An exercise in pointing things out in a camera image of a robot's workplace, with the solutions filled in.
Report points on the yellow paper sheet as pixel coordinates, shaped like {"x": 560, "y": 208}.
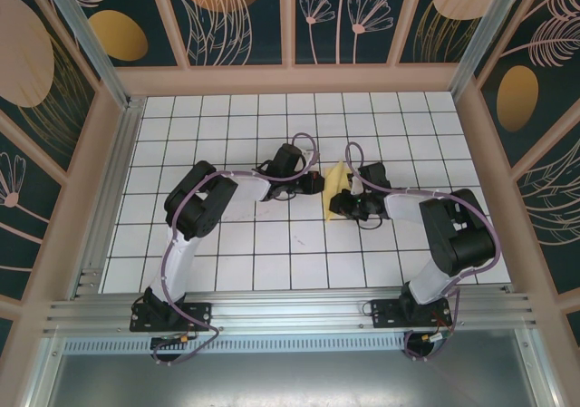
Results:
{"x": 335, "y": 180}

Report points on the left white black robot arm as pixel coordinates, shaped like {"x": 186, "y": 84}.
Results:
{"x": 199, "y": 203}

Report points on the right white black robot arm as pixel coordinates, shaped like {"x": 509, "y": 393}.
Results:
{"x": 457, "y": 235}

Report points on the grey metal sheet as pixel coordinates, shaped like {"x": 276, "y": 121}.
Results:
{"x": 290, "y": 380}

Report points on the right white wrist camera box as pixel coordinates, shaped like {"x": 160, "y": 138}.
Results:
{"x": 355, "y": 185}

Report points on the long aluminium mounting rail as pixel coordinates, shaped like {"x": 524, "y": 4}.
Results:
{"x": 290, "y": 307}

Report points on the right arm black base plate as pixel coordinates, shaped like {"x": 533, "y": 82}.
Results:
{"x": 385, "y": 316}

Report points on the aluminium side rail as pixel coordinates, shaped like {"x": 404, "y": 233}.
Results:
{"x": 120, "y": 162}

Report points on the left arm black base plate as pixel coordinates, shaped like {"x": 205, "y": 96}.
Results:
{"x": 199, "y": 316}

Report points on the aluminium frame post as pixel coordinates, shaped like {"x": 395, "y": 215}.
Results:
{"x": 487, "y": 31}
{"x": 86, "y": 40}

